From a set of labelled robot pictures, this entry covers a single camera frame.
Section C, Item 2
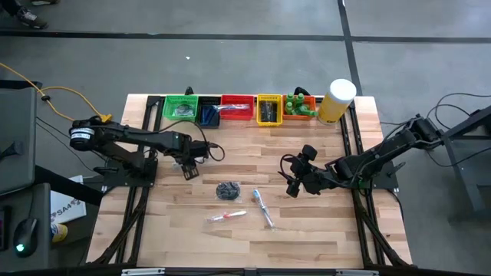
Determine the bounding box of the black plastic basket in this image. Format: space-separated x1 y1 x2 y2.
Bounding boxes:
196 95 222 129

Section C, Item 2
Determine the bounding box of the black bar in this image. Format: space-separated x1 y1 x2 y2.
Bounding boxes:
34 164 104 207

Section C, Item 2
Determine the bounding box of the silver metal bracket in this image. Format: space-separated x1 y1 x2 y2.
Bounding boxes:
336 269 380 276
120 268 166 276

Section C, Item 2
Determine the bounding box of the yellow canister white lid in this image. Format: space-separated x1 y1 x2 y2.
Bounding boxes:
317 78 358 126

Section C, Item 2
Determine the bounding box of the black table frame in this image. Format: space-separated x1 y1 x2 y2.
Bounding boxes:
86 94 414 269

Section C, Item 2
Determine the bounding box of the green plastic basket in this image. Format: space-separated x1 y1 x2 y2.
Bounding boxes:
161 94 199 122

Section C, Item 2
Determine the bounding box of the grey desk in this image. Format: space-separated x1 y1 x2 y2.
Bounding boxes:
0 80 53 271

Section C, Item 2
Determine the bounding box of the orange plastic basket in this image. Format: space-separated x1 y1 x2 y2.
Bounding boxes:
282 94 318 121

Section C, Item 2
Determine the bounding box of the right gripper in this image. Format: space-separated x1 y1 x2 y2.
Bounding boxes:
286 145 326 199

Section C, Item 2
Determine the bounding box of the red plastic basket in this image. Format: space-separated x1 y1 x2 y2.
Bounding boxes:
219 94 255 121

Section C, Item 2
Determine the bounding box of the yellow blue small object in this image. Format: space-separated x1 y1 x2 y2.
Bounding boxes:
51 222 69 244

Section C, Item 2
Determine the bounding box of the yellow plastic basket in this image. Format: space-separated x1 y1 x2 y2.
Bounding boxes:
255 94 284 127

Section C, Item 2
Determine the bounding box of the white printed box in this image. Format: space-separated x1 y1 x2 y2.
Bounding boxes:
49 175 87 225

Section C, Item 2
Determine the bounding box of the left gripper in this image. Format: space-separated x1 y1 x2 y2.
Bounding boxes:
172 151 210 182

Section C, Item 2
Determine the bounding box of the person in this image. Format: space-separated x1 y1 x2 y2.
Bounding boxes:
9 0 61 31

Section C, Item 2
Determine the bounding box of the black floor cable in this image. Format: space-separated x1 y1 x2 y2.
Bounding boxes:
423 92 491 168

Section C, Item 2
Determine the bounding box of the red white wrapped toothbrush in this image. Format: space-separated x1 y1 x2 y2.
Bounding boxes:
205 209 249 225

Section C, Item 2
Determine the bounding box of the yellow cable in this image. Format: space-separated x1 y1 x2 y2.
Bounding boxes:
0 62 114 123

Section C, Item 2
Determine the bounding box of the black computer mouse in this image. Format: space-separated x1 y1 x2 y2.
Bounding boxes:
12 217 39 258

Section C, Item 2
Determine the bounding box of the black metal stand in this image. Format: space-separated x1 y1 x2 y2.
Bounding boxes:
437 105 491 223

